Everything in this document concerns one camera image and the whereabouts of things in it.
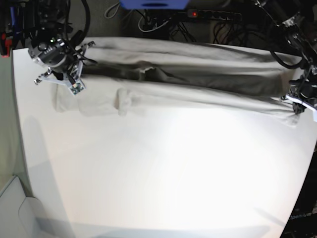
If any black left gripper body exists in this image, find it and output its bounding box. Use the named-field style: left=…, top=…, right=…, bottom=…
left=289, top=74, right=317, bottom=102

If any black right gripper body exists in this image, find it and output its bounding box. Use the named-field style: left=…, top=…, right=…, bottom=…
left=27, top=38, right=82, bottom=74

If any beige t-shirt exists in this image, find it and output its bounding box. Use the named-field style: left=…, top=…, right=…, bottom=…
left=51, top=37, right=300, bottom=126

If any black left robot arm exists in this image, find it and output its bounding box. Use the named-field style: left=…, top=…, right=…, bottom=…
left=254, top=0, right=317, bottom=101

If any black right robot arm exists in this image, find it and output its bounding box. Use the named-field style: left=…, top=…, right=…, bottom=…
left=27, top=0, right=91, bottom=74

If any red black tool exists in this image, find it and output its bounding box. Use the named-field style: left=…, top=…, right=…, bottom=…
left=0, top=32, right=12, bottom=58

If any blue box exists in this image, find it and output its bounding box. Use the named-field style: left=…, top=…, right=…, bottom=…
left=119, top=0, right=189, bottom=9

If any black power strip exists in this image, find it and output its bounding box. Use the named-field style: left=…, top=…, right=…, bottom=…
left=187, top=9, right=242, bottom=21

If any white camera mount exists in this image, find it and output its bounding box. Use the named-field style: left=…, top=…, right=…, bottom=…
left=281, top=94, right=317, bottom=115

